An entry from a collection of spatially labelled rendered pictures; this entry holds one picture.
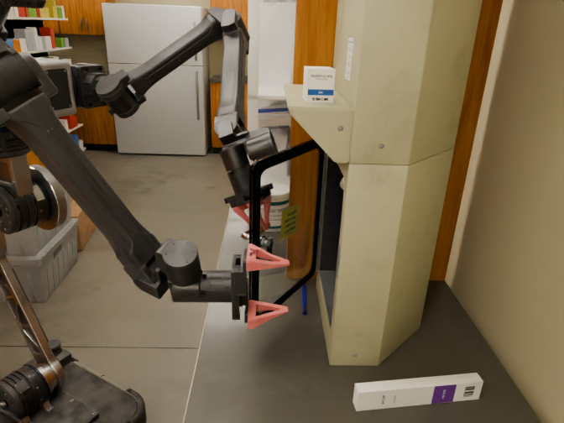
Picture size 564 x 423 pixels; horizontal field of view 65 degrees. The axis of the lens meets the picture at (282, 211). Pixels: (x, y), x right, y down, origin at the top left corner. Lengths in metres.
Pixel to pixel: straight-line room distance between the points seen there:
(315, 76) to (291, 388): 0.63
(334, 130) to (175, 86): 5.07
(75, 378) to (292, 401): 1.35
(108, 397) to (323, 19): 1.61
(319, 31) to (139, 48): 4.82
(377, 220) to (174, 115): 5.13
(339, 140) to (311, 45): 0.40
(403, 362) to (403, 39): 0.69
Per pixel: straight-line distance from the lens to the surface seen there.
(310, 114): 0.79
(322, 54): 1.15
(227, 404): 0.97
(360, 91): 0.80
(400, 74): 0.81
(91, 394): 2.07
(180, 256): 0.74
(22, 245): 2.99
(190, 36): 1.37
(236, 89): 1.14
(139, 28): 5.86
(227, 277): 0.78
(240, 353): 1.07
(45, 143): 0.74
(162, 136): 5.98
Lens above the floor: 1.64
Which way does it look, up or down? 23 degrees down
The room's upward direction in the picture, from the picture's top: 2 degrees clockwise
